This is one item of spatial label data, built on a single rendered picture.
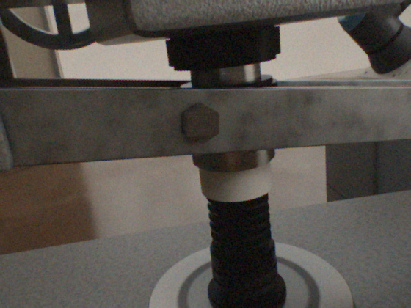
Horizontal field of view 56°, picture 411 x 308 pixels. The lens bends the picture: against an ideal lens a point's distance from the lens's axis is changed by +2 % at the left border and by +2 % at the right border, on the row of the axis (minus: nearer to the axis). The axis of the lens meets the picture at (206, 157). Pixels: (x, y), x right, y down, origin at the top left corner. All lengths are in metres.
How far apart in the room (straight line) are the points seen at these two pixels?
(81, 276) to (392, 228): 0.45
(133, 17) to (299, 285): 0.33
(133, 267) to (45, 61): 4.84
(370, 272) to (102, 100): 0.39
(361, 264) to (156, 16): 0.42
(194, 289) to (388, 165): 1.13
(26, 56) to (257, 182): 5.10
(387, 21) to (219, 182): 1.26
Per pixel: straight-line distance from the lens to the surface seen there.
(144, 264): 0.58
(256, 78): 0.34
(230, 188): 0.35
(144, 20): 0.22
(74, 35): 0.48
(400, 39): 1.57
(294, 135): 0.33
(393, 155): 1.49
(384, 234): 0.62
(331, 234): 0.61
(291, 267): 0.48
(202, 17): 0.23
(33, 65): 5.36
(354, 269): 0.54
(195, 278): 0.47
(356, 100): 0.36
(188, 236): 0.63
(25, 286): 0.61
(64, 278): 0.60
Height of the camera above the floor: 1.12
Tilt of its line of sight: 17 degrees down
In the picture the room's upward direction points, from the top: 7 degrees counter-clockwise
